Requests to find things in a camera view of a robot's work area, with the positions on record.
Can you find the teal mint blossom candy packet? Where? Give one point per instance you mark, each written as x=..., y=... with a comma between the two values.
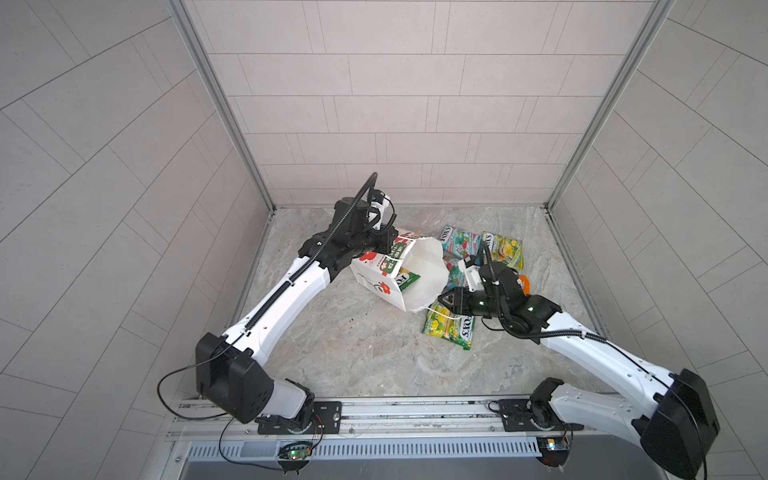
x=459, y=244

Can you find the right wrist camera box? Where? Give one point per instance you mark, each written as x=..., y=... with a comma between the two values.
x=470, y=268

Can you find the left circuit board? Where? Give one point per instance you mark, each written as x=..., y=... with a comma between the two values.
x=299, y=451

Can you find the aluminium corner post left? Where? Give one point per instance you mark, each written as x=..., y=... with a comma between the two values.
x=192, y=40

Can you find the white floral paper bag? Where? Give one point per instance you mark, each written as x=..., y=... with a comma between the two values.
x=417, y=253

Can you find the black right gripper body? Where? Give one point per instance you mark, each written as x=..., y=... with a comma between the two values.
x=472, y=304

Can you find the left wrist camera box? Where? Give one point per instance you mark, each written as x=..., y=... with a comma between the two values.
x=378, y=203

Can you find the yellow-green spring tea candy packet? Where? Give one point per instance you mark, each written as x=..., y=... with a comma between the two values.
x=506, y=250

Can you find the aluminium corner post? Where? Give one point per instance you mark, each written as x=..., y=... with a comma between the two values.
x=648, y=30
x=192, y=40

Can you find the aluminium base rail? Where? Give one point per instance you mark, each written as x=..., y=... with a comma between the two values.
x=389, y=428

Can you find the green Fox's candy packet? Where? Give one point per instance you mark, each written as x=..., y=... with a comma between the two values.
x=442, y=323
x=405, y=279

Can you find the orange Fox's fruits candy packet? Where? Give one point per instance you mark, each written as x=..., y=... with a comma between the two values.
x=525, y=284

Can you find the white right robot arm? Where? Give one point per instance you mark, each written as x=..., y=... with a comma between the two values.
x=670, y=416

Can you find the circuit board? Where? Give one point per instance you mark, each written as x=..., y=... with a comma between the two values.
x=554, y=451
x=299, y=451

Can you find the aluminium corner post right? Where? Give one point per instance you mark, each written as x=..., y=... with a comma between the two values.
x=648, y=30

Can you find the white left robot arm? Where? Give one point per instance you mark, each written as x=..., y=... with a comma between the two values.
x=229, y=369

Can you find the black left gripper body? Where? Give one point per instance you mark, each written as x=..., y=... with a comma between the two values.
x=372, y=241

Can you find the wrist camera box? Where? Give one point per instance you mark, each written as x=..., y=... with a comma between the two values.
x=378, y=203
x=470, y=268

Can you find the right circuit board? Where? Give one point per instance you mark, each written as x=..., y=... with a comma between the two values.
x=554, y=451

